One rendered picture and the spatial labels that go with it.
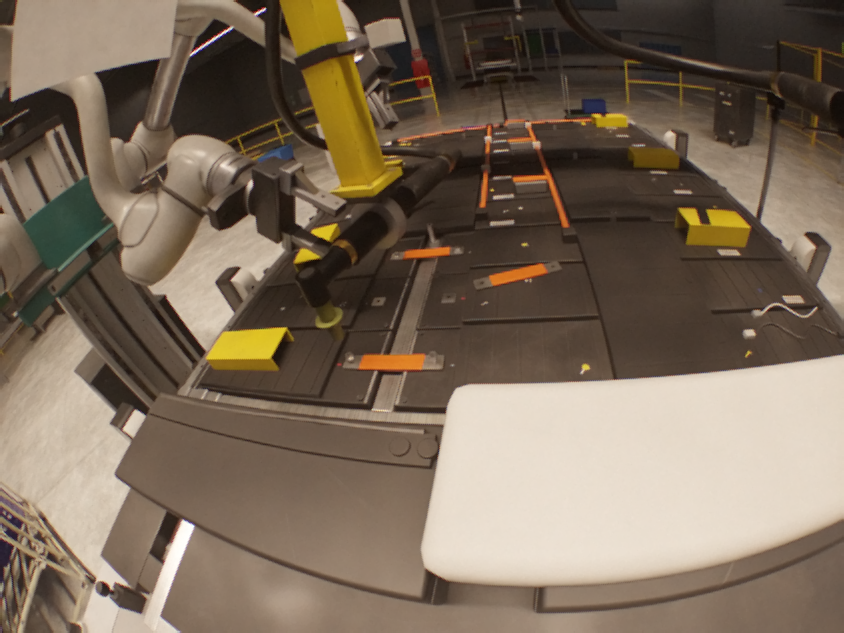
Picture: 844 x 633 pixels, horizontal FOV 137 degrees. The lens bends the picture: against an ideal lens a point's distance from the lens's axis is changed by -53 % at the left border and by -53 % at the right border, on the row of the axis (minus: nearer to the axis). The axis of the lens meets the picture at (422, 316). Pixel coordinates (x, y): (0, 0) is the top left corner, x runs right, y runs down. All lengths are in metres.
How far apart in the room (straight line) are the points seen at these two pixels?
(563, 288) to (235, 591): 0.62
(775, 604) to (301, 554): 0.46
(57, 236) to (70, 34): 0.91
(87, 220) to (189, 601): 1.26
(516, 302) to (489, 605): 0.41
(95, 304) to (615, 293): 1.60
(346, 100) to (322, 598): 0.57
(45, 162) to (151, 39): 1.07
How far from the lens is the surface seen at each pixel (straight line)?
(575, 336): 0.49
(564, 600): 0.26
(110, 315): 1.57
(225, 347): 0.66
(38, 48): 0.71
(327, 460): 0.32
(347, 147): 0.48
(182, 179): 0.65
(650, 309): 0.55
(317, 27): 0.48
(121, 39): 0.60
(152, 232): 0.64
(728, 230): 0.77
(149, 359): 1.65
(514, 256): 0.65
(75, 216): 1.47
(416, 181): 0.62
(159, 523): 0.80
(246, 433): 0.38
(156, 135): 1.45
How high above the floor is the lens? 1.36
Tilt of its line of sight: 40 degrees down
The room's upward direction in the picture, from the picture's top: 17 degrees counter-clockwise
